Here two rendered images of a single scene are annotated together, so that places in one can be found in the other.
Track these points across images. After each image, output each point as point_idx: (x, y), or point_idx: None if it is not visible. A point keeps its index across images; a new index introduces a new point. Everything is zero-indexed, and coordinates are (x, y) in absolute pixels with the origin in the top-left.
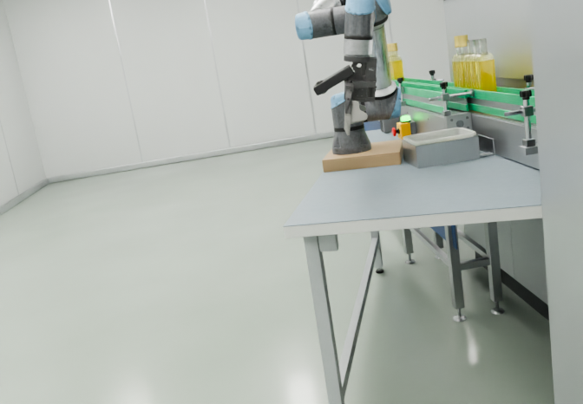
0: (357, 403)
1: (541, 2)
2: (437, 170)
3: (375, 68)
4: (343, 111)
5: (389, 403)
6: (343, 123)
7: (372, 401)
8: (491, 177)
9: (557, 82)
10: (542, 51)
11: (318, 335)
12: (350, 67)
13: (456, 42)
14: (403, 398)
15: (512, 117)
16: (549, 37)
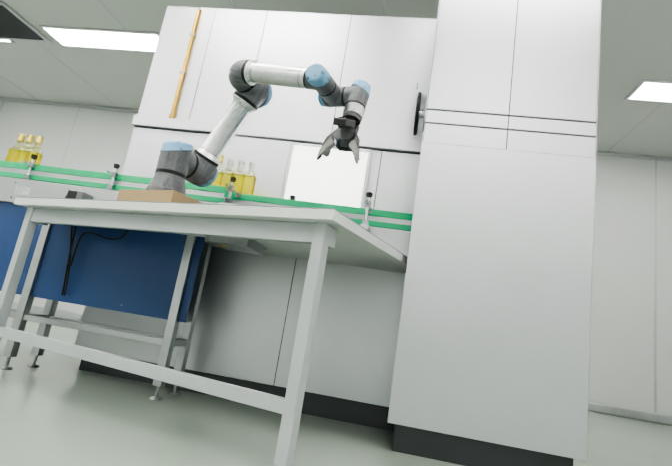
0: (208, 451)
1: (435, 147)
2: None
3: (357, 132)
4: (185, 158)
5: (231, 445)
6: (180, 168)
7: (217, 448)
8: None
9: (442, 186)
10: (430, 169)
11: (309, 327)
12: (355, 121)
13: None
14: (233, 441)
15: None
16: (439, 164)
